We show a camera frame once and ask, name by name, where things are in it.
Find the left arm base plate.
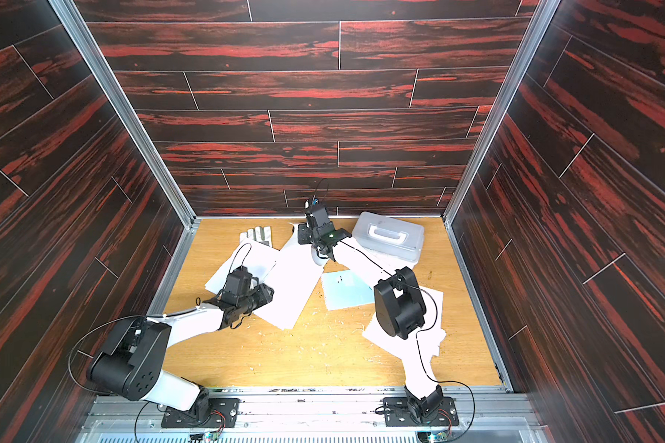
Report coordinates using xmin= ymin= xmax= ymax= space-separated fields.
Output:
xmin=161 ymin=397 xmax=240 ymax=429

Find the white grey work glove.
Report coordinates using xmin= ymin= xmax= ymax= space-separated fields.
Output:
xmin=239 ymin=226 xmax=273 ymax=247

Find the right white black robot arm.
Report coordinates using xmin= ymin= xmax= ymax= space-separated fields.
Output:
xmin=297 ymin=198 xmax=443 ymax=424

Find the white plastic storage box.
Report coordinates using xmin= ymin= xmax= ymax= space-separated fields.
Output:
xmin=352 ymin=212 xmax=425 ymax=262

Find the small teal cover notebook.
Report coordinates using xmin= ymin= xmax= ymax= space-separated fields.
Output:
xmin=321 ymin=271 xmax=374 ymax=311

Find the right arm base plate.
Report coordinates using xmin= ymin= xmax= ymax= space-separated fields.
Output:
xmin=375 ymin=397 xmax=459 ymax=428

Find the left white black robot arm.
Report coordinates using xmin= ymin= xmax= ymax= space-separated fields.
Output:
xmin=87 ymin=266 xmax=274 ymax=424

